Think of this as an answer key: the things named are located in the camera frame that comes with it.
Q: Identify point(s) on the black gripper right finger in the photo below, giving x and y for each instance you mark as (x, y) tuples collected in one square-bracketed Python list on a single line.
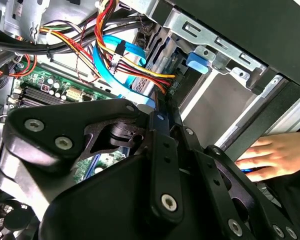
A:
[(215, 170)]

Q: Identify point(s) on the hard disk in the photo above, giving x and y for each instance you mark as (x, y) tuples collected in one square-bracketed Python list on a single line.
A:
[(198, 62)]

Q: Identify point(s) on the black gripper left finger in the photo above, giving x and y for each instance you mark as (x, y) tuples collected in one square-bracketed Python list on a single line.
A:
[(65, 120)]

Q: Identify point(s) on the bare person hand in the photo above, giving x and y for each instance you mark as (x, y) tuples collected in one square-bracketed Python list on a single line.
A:
[(277, 152)]

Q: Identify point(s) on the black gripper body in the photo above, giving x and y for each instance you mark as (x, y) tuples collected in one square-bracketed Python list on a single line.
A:
[(110, 205)]

